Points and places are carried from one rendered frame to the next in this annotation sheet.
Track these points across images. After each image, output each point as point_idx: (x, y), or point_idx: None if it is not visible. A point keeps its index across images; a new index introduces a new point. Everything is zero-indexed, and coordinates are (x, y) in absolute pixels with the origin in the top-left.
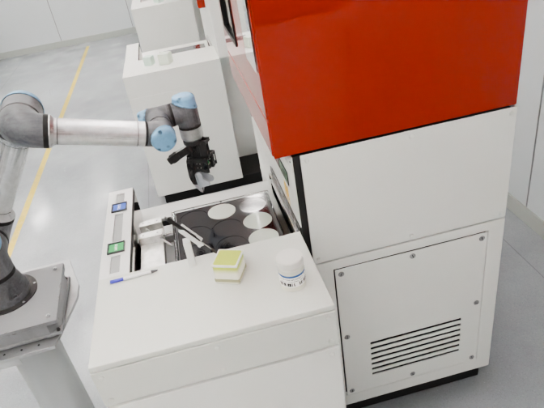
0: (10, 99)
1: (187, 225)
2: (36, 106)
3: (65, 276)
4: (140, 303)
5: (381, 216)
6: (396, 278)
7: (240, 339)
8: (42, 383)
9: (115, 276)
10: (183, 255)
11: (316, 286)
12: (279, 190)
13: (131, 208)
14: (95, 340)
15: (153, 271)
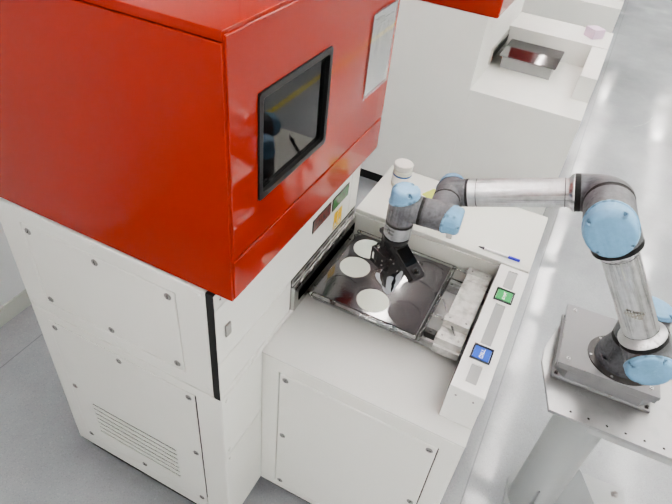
0: (622, 192)
1: (415, 309)
2: (590, 195)
3: (555, 371)
4: (502, 233)
5: None
6: None
7: None
8: None
9: (513, 266)
10: (441, 278)
11: (390, 175)
12: (314, 261)
13: (468, 342)
14: (540, 229)
15: (482, 246)
